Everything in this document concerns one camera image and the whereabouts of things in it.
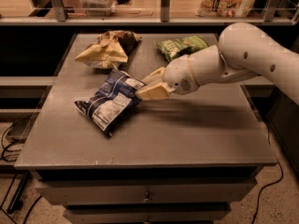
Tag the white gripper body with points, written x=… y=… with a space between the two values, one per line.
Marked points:
x=177 y=75

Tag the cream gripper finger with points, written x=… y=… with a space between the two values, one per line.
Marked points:
x=156 y=75
x=158 y=91

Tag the blue chip bag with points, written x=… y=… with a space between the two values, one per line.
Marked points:
x=114 y=100

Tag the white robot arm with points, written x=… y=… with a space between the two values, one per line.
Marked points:
x=244 y=51

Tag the green chip bag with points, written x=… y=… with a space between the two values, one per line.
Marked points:
x=176 y=47

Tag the yellow brown chip bag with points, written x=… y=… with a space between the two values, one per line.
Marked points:
x=110 y=50

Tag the printed snack bag behind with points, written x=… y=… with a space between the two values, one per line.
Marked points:
x=225 y=8

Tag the grey drawer cabinet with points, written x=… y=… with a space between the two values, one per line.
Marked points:
x=193 y=154

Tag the clear plastic container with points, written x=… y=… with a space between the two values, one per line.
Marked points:
x=100 y=8

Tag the black device on floor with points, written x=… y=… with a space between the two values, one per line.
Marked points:
x=19 y=131

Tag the metal shelf rail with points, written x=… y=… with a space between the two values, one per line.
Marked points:
x=139 y=13

